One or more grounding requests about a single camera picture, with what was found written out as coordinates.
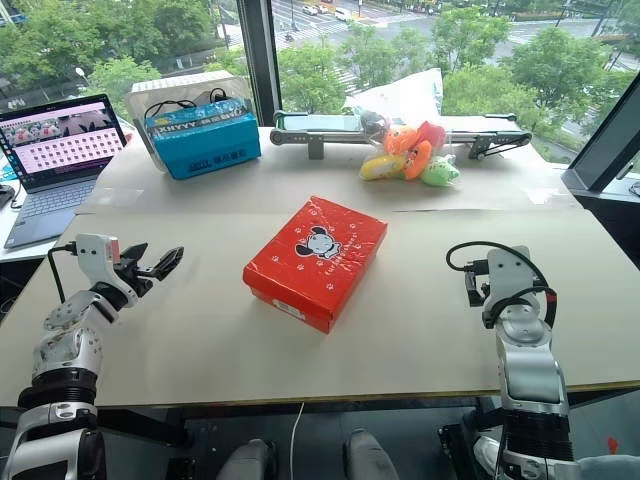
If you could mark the dark window frame pillar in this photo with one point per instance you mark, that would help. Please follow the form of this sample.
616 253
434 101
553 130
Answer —
260 60

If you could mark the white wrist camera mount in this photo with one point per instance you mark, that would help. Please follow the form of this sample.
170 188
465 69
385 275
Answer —
510 272
95 252

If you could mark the red plush toy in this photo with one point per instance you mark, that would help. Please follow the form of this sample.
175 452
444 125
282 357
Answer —
431 134

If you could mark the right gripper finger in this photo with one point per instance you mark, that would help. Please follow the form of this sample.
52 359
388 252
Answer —
484 290
473 296

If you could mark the green plush toy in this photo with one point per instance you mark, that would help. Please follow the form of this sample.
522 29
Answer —
440 171

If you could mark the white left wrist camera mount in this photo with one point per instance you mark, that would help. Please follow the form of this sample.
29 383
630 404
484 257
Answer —
95 252

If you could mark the orange round plush toy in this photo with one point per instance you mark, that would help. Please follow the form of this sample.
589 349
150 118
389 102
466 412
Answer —
418 159

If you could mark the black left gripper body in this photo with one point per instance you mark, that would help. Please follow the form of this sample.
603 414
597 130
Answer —
134 280

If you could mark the white plastic container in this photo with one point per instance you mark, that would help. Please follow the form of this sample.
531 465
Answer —
150 92

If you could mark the white plastic bag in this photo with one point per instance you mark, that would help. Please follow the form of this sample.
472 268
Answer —
405 92

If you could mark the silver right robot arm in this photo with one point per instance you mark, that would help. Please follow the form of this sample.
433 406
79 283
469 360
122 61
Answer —
530 365

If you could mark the grey open laptop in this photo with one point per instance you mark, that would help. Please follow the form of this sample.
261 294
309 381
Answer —
60 145

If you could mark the small conveyor belt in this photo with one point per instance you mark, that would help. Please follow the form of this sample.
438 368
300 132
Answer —
320 136

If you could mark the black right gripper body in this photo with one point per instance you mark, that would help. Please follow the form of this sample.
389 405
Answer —
476 272

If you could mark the red shoe box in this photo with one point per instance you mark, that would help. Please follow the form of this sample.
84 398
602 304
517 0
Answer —
315 260

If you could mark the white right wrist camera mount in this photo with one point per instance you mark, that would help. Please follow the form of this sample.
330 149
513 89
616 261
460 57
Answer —
510 272

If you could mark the blue cardboard box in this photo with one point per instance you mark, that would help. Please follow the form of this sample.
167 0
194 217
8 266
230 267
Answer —
205 145

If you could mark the yellow plush toy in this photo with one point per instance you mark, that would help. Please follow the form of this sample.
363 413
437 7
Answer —
381 167

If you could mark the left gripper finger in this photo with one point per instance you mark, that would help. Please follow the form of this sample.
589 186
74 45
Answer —
168 261
136 251

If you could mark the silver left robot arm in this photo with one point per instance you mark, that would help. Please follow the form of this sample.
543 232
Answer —
60 350

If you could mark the black computer mouse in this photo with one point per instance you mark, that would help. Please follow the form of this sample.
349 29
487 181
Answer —
6 190

